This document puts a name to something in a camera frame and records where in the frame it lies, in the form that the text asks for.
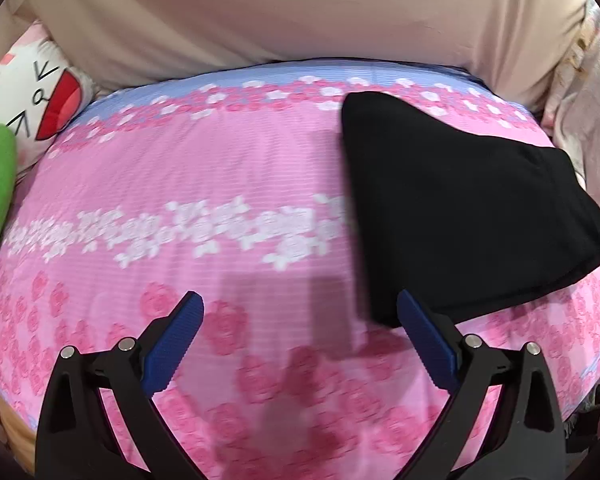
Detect wooden bed frame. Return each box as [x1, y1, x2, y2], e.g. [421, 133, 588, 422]
[0, 390, 38, 480]

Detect pale floral cloth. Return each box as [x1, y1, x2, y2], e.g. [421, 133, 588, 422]
[540, 0, 600, 221]

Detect pink floral bed sheet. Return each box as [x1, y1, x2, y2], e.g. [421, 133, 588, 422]
[0, 60, 600, 480]

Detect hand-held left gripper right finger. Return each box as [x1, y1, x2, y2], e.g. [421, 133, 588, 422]
[396, 289, 566, 480]

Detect white cat face pillow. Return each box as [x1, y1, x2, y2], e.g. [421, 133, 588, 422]
[0, 27, 101, 176]

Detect black pants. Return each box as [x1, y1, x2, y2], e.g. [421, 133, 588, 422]
[341, 91, 600, 330]

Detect beige blanket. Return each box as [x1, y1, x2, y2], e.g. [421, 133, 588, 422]
[0, 0, 593, 113]

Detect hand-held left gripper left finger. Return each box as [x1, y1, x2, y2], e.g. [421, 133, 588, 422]
[34, 290, 205, 480]

